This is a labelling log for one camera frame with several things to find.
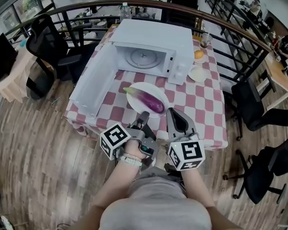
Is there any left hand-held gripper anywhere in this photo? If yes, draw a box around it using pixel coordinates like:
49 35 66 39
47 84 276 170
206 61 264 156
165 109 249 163
99 111 159 170

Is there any white wristwatch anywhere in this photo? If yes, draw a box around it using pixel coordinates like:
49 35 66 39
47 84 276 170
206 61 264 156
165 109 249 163
118 153 144 169

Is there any light wooden side table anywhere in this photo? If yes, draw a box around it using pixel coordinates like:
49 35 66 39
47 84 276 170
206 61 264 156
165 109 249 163
0 46 37 104

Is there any red white checkered tablecloth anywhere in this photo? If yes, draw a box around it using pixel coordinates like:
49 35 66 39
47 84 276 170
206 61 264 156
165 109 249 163
64 24 229 151

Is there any black monitor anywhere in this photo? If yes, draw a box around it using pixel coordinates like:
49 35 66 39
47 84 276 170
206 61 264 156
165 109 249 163
0 32 19 85

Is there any person's right forearm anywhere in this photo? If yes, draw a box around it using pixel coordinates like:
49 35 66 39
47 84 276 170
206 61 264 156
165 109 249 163
180 168 217 208

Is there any person's light shirt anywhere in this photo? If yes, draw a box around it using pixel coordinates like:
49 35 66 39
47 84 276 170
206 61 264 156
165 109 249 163
99 168 213 230

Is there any wooden desk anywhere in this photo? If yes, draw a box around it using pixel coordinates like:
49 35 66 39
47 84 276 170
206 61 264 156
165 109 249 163
263 53 288 112

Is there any purple eggplant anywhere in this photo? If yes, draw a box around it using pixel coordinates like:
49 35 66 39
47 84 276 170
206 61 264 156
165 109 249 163
123 87 165 114

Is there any clear plastic water bottle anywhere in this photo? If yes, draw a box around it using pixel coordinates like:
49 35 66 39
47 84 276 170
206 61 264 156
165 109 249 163
120 1 132 22

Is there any glass window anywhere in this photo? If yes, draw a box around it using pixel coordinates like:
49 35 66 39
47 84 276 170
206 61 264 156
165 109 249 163
0 0 55 31

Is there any black waist pouch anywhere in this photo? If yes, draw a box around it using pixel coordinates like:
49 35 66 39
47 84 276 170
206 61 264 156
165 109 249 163
164 162 183 177

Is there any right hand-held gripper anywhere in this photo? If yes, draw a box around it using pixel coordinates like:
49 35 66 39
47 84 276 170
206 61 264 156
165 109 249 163
166 107 206 172

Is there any clear drink cup with straw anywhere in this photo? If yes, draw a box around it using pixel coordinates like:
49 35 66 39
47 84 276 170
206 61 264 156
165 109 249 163
200 31 214 49

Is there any person's left hand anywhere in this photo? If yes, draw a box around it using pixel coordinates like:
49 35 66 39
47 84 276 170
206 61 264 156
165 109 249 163
123 138 147 159

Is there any black railing with wooden rail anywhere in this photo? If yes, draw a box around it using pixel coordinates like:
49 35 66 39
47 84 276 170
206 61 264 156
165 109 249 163
3 0 279 89

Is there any small white bowl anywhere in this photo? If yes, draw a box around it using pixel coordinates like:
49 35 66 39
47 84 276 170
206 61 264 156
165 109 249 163
193 53 207 64

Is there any white microwave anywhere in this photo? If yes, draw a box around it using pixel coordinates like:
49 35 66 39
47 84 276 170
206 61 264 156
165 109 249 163
69 19 195 117

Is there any black office chair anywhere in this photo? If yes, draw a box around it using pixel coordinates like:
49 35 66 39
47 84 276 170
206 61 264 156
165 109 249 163
231 77 288 141
25 14 88 101
224 130 288 206

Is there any person's left forearm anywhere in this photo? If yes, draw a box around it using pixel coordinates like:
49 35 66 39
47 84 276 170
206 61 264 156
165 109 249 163
90 161 143 208

